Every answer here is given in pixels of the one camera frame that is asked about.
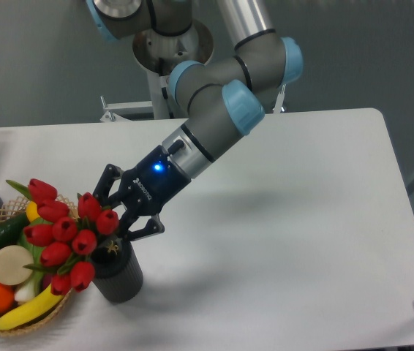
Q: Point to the beige round disc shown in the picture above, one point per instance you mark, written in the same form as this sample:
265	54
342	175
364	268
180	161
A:
13	261

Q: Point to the green bok choy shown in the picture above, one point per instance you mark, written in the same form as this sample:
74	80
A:
32	287

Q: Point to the yellow lemon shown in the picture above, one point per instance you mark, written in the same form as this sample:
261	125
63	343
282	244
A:
32	211

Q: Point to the red tulip bouquet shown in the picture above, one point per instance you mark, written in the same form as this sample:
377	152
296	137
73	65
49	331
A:
68	242

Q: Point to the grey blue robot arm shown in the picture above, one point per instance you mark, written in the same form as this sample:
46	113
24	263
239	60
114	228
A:
219	99

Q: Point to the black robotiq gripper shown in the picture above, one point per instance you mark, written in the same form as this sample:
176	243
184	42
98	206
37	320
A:
143	191

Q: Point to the dark grey ribbed vase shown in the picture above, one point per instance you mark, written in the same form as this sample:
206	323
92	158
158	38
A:
118	275

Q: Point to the woven wicker basket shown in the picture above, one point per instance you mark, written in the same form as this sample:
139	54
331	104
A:
10	210

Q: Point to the green cucumber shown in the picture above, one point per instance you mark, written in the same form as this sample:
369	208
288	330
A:
11	229

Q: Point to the yellow banana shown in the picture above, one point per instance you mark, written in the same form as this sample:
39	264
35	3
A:
31	310

